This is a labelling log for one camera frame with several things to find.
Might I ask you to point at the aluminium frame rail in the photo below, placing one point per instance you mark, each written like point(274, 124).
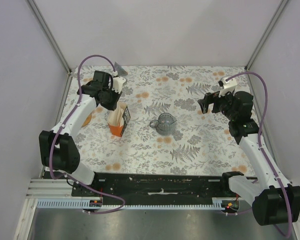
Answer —
point(67, 188)

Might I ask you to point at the stack of paper filters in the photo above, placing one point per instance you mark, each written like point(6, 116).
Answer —
point(115, 117)

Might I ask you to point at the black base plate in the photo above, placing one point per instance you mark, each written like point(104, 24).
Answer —
point(160, 189)

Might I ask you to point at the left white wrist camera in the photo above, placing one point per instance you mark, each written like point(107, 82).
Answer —
point(118, 82)

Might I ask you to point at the orange coffee filter box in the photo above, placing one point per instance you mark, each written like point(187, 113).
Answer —
point(119, 131)

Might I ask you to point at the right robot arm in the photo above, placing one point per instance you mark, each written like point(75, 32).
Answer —
point(273, 199)

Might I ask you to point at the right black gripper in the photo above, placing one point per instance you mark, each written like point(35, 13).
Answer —
point(214, 97)

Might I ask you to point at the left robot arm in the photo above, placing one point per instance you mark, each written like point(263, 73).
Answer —
point(58, 150)

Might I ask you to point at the white slotted cable duct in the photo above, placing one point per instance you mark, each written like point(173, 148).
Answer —
point(88, 204)

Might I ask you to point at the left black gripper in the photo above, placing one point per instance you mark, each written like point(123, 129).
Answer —
point(113, 106)

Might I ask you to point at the wooden dripper ring holder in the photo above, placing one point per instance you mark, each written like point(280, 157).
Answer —
point(87, 120)

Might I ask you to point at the glass coffee server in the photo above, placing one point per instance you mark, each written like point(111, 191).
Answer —
point(165, 125)

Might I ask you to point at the glass cone dripper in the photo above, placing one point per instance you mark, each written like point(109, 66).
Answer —
point(120, 70)

